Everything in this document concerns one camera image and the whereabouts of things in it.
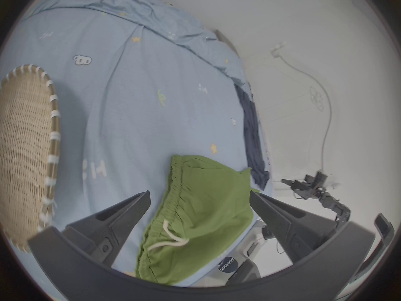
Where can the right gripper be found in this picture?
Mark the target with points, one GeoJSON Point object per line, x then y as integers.
{"type": "Point", "coordinates": [304, 189]}

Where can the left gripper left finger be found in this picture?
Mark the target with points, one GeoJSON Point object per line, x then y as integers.
{"type": "Point", "coordinates": [125, 224]}

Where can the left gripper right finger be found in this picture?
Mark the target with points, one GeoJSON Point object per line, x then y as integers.
{"type": "Point", "coordinates": [291, 227]}

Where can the green shorts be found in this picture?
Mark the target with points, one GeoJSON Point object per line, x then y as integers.
{"type": "Point", "coordinates": [203, 205]}

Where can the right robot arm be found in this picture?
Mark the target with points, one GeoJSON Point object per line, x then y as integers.
{"type": "Point", "coordinates": [340, 210]}

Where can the dark blue garment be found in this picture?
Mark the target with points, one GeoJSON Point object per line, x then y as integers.
{"type": "Point", "coordinates": [252, 136]}

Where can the bed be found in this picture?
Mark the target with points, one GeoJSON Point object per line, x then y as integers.
{"type": "Point", "coordinates": [141, 111]}

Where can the round woven basket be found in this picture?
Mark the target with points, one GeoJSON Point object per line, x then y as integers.
{"type": "Point", "coordinates": [25, 143]}

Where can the pale blue quilt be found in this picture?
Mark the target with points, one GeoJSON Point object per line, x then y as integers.
{"type": "Point", "coordinates": [141, 8]}

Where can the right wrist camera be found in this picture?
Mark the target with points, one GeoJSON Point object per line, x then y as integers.
{"type": "Point", "coordinates": [318, 179]}

